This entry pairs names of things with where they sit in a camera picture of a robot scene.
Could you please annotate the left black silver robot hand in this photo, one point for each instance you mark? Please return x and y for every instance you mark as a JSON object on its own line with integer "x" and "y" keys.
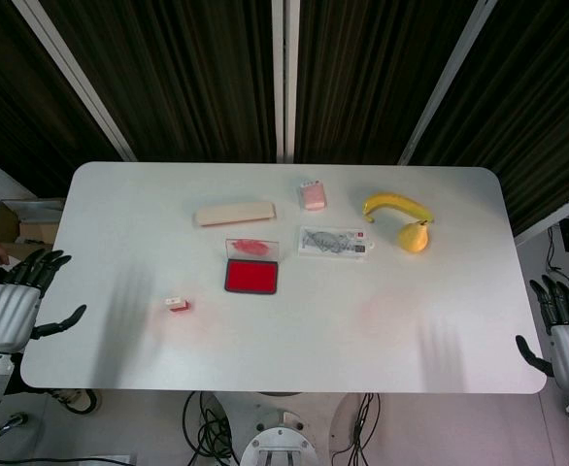
{"x": 8, "y": 310}

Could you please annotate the small red stamp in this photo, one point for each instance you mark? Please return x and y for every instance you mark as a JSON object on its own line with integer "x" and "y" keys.
{"x": 180, "y": 307}

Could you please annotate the open cardboard box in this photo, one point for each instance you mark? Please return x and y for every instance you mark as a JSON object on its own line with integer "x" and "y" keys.
{"x": 10, "y": 218}

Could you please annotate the black silver lever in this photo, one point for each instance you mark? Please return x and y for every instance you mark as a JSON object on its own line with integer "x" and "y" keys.
{"x": 8, "y": 427}

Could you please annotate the dark pleated curtain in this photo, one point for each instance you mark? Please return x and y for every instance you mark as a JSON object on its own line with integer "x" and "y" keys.
{"x": 537, "y": 107}
{"x": 182, "y": 73}
{"x": 17, "y": 97}
{"x": 372, "y": 73}

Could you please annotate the yellow pear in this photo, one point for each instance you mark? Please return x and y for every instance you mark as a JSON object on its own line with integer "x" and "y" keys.
{"x": 414, "y": 239}

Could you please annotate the yellow banana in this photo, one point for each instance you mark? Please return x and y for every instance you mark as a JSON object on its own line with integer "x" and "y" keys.
{"x": 401, "y": 201}

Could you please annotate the red ink pad clear lid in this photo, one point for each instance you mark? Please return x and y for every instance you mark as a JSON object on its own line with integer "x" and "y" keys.
{"x": 250, "y": 277}

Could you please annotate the beige rectangular block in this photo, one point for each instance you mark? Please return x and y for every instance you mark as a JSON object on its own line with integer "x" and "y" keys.
{"x": 233, "y": 213}

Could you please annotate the flat white printed package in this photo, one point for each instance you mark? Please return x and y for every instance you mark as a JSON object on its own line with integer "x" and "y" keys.
{"x": 333, "y": 242}

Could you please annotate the pink white eraser block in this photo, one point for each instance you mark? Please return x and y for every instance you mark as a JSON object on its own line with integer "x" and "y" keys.
{"x": 312, "y": 196}

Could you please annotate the silver robot torso base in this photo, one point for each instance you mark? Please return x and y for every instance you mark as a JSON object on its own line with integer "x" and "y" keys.
{"x": 279, "y": 444}

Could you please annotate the white frame post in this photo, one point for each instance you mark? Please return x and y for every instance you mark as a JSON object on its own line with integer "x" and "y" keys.
{"x": 551, "y": 223}
{"x": 285, "y": 82}
{"x": 447, "y": 82}
{"x": 76, "y": 82}

